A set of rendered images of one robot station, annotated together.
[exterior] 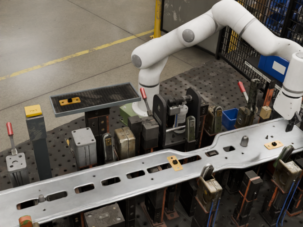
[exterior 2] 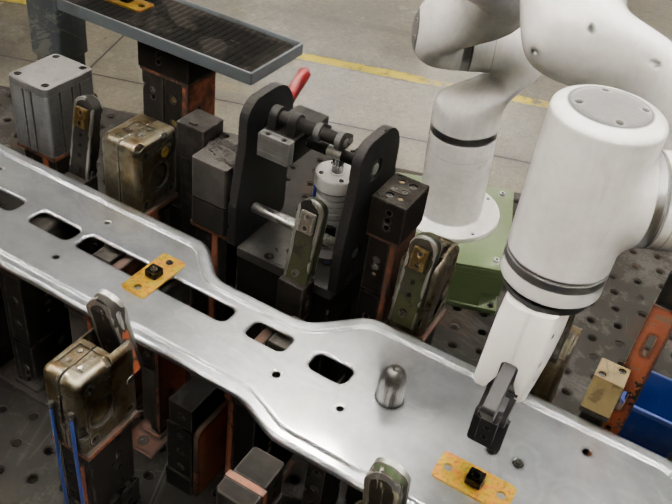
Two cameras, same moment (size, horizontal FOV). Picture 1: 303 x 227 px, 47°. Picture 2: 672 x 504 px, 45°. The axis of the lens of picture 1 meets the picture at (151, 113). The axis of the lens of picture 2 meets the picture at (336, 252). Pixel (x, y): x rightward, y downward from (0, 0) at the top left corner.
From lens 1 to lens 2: 115 cm
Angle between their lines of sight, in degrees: 40
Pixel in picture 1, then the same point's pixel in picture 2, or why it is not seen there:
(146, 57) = (429, 24)
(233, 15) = not seen: outside the picture
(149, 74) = (454, 100)
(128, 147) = (119, 166)
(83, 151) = (21, 101)
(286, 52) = not seen: hidden behind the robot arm
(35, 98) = not seen: hidden behind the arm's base
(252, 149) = (383, 427)
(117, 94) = (229, 44)
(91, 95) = (183, 17)
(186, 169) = (148, 305)
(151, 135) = (205, 187)
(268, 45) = (537, 12)
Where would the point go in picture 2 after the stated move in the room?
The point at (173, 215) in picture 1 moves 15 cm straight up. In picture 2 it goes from (147, 443) to (144, 373)
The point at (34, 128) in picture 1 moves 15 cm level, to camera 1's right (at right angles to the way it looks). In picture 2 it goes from (36, 19) to (69, 57)
